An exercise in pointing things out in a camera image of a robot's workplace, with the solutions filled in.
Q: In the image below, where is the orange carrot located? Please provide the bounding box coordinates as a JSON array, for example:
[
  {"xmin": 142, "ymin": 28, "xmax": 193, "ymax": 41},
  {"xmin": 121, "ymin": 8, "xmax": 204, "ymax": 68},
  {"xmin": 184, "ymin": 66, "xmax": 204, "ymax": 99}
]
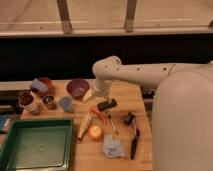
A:
[{"xmin": 90, "ymin": 106, "xmax": 107, "ymax": 125}]

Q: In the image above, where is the wooden cutting board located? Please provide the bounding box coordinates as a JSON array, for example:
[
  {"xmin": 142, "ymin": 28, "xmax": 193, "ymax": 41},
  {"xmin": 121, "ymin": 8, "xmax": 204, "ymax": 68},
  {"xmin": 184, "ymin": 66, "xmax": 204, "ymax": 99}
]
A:
[{"xmin": 21, "ymin": 82, "xmax": 153, "ymax": 171}]

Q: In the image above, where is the blue cloth in bowl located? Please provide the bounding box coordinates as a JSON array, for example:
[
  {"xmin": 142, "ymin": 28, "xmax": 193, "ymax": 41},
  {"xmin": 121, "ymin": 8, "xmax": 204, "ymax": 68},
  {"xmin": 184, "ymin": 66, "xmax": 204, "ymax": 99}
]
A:
[{"xmin": 30, "ymin": 79, "xmax": 48, "ymax": 93}]

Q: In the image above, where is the black dish brush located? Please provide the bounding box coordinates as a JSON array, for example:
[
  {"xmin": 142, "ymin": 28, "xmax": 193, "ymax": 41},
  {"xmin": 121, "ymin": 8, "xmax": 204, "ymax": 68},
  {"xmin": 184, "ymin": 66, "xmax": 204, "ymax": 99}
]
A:
[{"xmin": 124, "ymin": 112, "xmax": 140, "ymax": 159}]

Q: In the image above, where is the small metal cup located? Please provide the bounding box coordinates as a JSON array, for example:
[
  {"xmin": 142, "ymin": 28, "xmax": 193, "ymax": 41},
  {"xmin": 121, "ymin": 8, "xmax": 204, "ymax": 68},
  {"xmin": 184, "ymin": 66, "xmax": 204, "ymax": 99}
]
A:
[{"xmin": 42, "ymin": 95, "xmax": 56, "ymax": 110}]

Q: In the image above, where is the green plastic tray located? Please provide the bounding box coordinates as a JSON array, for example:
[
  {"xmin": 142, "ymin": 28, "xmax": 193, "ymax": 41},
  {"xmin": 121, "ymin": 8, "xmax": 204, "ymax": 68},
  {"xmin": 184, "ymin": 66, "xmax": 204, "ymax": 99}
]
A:
[{"xmin": 0, "ymin": 119, "xmax": 74, "ymax": 171}]

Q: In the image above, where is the purple bowl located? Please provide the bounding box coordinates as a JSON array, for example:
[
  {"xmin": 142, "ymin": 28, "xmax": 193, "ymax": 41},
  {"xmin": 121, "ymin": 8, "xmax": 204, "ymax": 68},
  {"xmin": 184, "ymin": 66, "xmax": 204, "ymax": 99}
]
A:
[{"xmin": 66, "ymin": 79, "xmax": 90, "ymax": 99}]

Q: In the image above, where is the white cup with contents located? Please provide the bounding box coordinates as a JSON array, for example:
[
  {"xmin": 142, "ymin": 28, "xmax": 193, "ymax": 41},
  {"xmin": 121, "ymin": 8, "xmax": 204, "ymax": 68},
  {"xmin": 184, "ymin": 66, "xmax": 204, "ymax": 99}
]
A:
[{"xmin": 18, "ymin": 90, "xmax": 39, "ymax": 114}]

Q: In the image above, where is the orange bowl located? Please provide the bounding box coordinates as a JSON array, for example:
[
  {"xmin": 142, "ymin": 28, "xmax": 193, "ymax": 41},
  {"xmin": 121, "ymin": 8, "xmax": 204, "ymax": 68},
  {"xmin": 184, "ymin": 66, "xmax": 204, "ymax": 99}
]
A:
[{"xmin": 38, "ymin": 77, "xmax": 53, "ymax": 97}]

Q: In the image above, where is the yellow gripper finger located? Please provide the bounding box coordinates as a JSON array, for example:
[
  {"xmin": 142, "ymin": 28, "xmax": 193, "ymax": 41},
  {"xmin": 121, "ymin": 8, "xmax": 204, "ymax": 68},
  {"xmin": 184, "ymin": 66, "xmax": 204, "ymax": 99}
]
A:
[{"xmin": 83, "ymin": 89, "xmax": 93, "ymax": 102}]

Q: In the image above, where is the crumpled blue cloth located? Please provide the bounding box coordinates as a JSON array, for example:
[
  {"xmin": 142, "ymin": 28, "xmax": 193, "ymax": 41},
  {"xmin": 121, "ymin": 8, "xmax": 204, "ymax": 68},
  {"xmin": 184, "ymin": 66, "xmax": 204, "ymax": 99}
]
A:
[{"xmin": 102, "ymin": 134, "xmax": 125, "ymax": 159}]

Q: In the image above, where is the blue plastic cup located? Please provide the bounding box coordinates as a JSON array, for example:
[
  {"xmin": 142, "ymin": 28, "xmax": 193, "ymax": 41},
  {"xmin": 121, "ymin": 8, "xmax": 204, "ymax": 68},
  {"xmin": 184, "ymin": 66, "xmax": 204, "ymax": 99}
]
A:
[{"xmin": 59, "ymin": 96, "xmax": 73, "ymax": 112}]

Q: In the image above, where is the black rectangular block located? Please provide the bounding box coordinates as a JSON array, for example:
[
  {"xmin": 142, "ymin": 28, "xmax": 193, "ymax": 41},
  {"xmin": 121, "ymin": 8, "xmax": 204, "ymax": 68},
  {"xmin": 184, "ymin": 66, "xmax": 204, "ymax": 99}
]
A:
[{"xmin": 97, "ymin": 99, "xmax": 117, "ymax": 111}]

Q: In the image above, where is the yellow red apple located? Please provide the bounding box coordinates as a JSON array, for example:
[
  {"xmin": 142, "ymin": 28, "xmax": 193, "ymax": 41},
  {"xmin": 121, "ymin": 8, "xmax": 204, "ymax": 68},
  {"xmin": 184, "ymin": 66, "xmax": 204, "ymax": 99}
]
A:
[{"xmin": 89, "ymin": 125, "xmax": 102, "ymax": 141}]

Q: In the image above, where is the small thin utensil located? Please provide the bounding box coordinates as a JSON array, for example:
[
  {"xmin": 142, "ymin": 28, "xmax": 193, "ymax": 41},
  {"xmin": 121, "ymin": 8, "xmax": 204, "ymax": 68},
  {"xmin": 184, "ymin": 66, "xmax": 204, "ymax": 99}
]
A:
[{"xmin": 108, "ymin": 115, "xmax": 118, "ymax": 135}]

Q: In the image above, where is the yellow corn cob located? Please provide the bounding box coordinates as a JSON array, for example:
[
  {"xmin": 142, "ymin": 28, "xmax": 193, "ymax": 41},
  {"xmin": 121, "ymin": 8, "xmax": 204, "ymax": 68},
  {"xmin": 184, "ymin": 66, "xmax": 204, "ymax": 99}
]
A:
[{"xmin": 78, "ymin": 113, "xmax": 92, "ymax": 140}]

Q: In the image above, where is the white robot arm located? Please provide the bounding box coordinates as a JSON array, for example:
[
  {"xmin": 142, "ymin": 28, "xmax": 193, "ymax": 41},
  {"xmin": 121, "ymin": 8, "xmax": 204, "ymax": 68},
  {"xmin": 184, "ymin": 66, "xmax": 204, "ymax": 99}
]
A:
[{"xmin": 92, "ymin": 56, "xmax": 213, "ymax": 171}]

